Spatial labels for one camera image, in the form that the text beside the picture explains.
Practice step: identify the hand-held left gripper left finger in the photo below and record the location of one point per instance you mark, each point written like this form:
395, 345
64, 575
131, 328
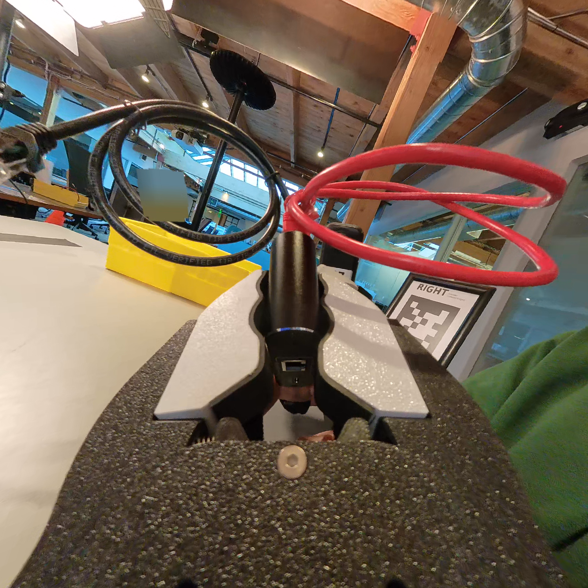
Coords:
216, 363

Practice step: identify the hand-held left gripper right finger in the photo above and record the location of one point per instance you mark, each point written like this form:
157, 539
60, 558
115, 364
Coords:
372, 363

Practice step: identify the black network switch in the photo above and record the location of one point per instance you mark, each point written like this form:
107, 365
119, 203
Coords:
294, 285

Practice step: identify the yellow plastic bin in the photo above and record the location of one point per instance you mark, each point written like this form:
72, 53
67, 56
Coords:
147, 262

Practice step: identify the person's right forearm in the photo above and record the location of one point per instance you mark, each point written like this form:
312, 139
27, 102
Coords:
542, 404

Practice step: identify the framed marker sign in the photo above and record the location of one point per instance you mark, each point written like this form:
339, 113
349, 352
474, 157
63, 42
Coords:
436, 317

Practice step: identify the black floor lamp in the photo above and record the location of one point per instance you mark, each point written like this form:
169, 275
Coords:
243, 78

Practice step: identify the orange traffic cone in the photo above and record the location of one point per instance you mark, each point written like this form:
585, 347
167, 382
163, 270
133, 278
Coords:
55, 218

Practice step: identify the small yellow bin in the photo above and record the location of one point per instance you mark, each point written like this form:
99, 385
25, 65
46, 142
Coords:
55, 190

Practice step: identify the person's green sweatshirt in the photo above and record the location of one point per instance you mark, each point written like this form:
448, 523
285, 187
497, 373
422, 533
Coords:
574, 565

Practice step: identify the studio light panel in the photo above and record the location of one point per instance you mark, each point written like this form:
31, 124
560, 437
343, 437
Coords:
119, 32

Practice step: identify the wooden post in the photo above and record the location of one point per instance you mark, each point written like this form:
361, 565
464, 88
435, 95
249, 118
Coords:
413, 101

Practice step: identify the metal ventilation duct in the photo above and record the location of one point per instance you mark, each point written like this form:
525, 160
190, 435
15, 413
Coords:
491, 55

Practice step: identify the black wall device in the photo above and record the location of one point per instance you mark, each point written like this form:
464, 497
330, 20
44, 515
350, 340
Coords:
567, 119

